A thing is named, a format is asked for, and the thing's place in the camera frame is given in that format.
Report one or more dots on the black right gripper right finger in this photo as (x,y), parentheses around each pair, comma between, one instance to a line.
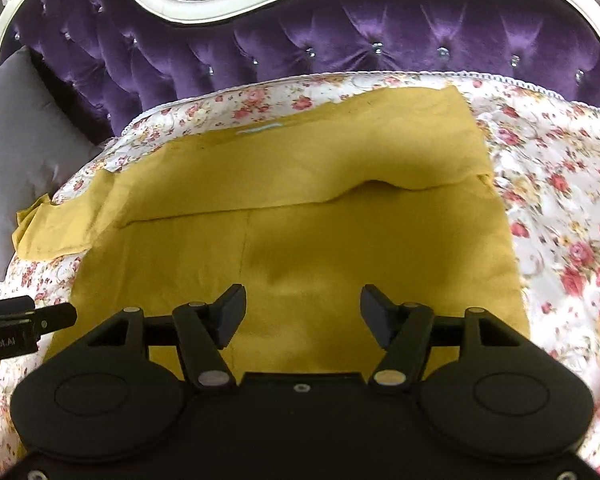
(402,331)

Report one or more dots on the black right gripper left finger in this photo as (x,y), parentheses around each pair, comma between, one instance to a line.
(203,331)

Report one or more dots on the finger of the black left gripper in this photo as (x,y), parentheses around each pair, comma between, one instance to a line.
(50,319)

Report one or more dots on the mustard yellow knit sweater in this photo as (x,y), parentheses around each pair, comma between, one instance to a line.
(391,188)

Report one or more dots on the grey square pillow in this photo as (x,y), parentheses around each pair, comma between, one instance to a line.
(40,149)

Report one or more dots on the floral quilted bedspread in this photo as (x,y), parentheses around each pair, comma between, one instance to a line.
(546,157)

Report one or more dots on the purple tufted headboard white frame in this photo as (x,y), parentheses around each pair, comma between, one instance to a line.
(108,61)

